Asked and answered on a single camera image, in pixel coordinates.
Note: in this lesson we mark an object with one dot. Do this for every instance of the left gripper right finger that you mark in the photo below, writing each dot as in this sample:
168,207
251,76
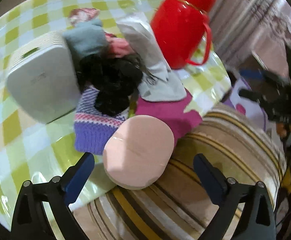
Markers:
257,218

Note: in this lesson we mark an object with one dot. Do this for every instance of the red white floral scrunchie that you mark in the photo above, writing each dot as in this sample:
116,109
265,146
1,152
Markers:
82,15

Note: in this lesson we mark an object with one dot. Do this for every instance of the beige embroidered curtain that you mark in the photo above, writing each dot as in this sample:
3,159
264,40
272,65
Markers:
243,27

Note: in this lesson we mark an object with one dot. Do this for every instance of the white grey cloth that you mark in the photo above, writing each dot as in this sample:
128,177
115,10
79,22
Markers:
159,82

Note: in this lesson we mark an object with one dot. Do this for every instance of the purple cardboard box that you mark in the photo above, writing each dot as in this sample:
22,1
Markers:
248,108

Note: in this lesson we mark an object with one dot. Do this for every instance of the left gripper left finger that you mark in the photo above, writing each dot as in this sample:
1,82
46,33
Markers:
29,217

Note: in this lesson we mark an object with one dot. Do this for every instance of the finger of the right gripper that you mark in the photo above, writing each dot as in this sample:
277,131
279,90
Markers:
258,97
266,75

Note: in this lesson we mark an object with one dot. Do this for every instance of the magenta knitted garment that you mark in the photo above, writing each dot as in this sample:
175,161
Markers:
171,113

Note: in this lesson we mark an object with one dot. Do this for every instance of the pink round sponge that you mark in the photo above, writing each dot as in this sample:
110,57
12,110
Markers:
138,152

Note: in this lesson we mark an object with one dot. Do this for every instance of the grey blue fleece cloth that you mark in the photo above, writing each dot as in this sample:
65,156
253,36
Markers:
86,38

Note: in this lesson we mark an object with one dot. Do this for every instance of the purple pink knitted sock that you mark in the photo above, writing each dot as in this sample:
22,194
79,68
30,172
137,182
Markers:
92,128

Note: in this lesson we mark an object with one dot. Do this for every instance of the pink soft cloth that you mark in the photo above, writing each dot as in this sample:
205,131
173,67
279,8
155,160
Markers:
118,47

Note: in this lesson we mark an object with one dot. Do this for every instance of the black fuzzy cloth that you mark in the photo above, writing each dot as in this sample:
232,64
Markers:
114,78

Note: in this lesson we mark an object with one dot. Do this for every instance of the green checkered tablecloth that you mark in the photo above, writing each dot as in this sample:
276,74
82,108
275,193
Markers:
30,150

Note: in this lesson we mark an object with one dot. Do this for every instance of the white ribbed plastic device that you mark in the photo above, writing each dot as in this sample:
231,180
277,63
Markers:
41,78

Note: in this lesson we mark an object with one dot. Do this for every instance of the red thermos jug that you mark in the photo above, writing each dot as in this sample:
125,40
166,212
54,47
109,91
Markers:
181,29

